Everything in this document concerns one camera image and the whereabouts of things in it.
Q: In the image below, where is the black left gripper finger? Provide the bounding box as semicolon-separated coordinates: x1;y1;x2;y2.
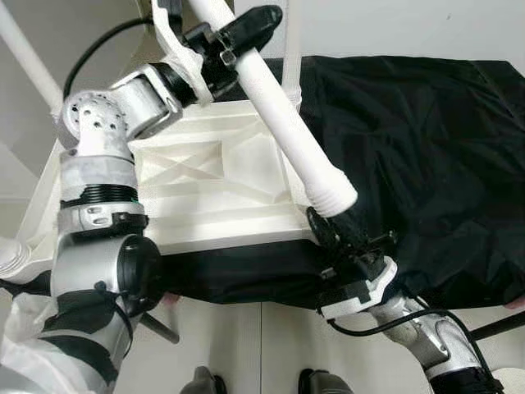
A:
215;4;285;53

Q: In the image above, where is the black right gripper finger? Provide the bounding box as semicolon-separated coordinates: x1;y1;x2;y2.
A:
306;207;346;254
336;209;372;249

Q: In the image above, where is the white plastic children table top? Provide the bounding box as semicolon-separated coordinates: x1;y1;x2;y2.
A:
12;97;329;257

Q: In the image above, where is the black cloth table cover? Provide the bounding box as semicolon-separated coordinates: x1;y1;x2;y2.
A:
0;54;525;311

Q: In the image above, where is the grey right robot foot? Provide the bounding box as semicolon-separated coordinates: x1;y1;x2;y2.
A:
298;369;354;394

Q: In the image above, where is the grey robot foot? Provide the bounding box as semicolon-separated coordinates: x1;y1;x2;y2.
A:
298;369;354;394
180;367;226;394

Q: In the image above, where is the black metal work table leg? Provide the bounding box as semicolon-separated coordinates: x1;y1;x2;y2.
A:
139;312;180;344
469;312;525;341

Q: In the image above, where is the grey left robot foot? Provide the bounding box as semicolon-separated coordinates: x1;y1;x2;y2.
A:
180;367;226;394

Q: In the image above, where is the white round floor base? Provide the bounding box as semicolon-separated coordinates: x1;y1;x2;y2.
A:
496;369;525;394

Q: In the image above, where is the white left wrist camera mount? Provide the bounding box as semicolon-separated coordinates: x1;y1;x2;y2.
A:
152;0;216;103

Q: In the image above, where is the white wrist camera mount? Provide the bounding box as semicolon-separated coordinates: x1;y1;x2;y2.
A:
318;259;399;319
152;0;216;103

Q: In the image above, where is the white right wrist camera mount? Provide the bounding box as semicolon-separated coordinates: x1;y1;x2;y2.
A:
318;259;399;319

